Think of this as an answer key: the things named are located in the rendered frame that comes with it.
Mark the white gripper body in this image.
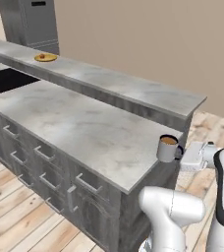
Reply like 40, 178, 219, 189
179, 141, 206, 172

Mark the white mug with coffee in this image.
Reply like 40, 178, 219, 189
155, 134, 181, 163

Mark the grey island cabinet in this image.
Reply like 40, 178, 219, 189
0, 103, 195, 252

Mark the grey drawer front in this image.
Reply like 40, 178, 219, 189
68, 162, 122, 203
30, 165, 70, 195
3, 143, 32, 172
0, 118, 27, 147
26, 137, 69, 169

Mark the grey cupboard door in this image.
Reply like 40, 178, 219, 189
66, 187, 120, 249

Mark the black hob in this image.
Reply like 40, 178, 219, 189
0, 67, 41, 98

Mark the grey fridge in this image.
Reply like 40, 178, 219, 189
0, 0, 61, 55

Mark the silver drawer handle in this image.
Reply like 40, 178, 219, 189
2, 124, 20, 139
33, 145, 56, 162
75, 172, 104, 195
38, 172, 62, 192
44, 196, 65, 215
17, 173, 35, 189
9, 151, 28, 166

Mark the silver cupboard door handle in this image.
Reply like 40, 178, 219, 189
66, 184, 80, 214

